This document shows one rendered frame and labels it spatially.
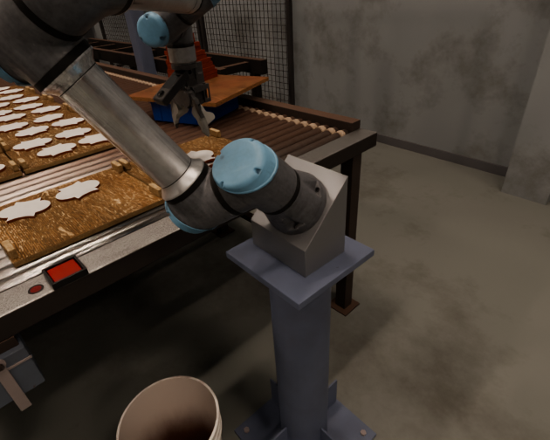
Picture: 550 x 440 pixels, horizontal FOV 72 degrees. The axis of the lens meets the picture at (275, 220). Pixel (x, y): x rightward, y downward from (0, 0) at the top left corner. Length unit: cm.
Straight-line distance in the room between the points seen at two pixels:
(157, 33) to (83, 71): 33
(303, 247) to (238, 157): 25
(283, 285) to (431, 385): 109
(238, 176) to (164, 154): 15
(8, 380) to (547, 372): 191
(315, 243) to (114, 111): 48
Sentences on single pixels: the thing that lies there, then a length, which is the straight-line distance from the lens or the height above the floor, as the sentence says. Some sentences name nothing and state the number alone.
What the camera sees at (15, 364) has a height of 80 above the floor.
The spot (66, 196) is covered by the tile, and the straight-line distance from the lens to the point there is 129.
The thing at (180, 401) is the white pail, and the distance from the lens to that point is 148.
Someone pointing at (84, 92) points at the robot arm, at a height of 132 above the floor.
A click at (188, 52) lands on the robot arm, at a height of 130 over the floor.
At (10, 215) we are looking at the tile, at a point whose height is 94.
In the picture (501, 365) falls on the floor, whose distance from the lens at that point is 200.
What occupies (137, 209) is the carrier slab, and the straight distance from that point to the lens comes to 112.
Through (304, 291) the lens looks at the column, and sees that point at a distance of 85.
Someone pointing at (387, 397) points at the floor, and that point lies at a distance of 175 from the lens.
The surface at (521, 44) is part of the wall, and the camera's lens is 340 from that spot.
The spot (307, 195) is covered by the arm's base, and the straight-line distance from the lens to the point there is 81.
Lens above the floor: 145
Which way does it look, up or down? 32 degrees down
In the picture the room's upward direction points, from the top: 4 degrees counter-clockwise
